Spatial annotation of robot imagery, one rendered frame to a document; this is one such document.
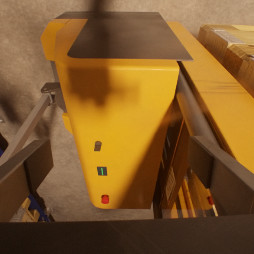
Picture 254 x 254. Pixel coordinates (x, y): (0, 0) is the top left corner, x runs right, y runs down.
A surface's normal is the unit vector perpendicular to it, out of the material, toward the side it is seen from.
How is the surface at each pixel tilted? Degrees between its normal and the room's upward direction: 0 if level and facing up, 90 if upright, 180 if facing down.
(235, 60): 90
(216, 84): 90
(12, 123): 0
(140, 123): 0
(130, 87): 0
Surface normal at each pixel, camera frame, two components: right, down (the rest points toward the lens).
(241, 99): 0.01, -0.76
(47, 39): -0.38, 0.60
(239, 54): -0.69, -0.55
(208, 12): -0.01, 0.65
